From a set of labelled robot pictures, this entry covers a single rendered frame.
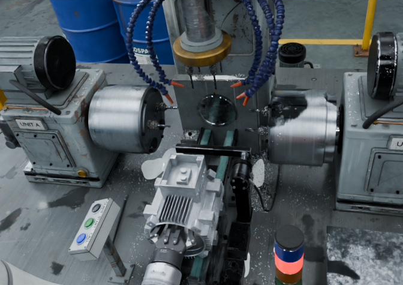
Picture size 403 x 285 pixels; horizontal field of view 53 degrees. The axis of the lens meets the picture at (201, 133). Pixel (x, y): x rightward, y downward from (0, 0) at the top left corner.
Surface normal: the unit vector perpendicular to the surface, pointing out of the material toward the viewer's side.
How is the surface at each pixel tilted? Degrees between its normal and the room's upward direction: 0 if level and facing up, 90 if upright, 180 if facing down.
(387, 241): 0
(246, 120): 90
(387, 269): 0
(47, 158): 90
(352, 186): 90
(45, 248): 0
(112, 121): 55
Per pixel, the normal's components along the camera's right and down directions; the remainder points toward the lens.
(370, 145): -0.22, 0.67
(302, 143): -0.25, 0.43
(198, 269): -0.13, -0.74
